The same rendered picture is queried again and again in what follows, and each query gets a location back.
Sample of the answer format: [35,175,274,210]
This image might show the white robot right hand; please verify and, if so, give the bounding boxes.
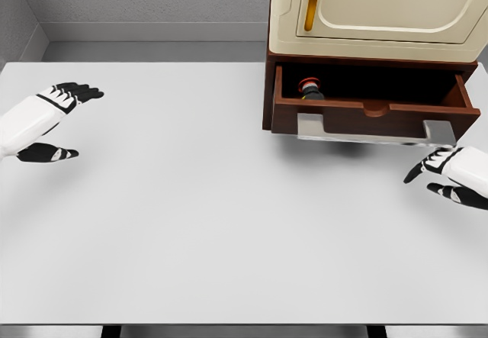
[403,146,488,211]

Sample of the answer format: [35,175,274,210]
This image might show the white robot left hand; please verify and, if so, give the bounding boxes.
[0,82,105,164]

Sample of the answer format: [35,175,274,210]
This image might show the brown wooden drawer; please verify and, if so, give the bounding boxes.
[271,64,482,143]

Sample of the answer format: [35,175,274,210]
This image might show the cream cabinet door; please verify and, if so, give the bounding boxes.
[296,0,488,46]

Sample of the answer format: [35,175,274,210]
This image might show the cream cabinet with brown base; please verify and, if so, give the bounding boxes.
[262,0,488,145]

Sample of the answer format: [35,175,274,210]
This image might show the silver drawer handle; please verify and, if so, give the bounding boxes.
[296,112,458,147]

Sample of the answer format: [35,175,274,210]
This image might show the red and black switch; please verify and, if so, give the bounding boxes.
[297,77,326,101]

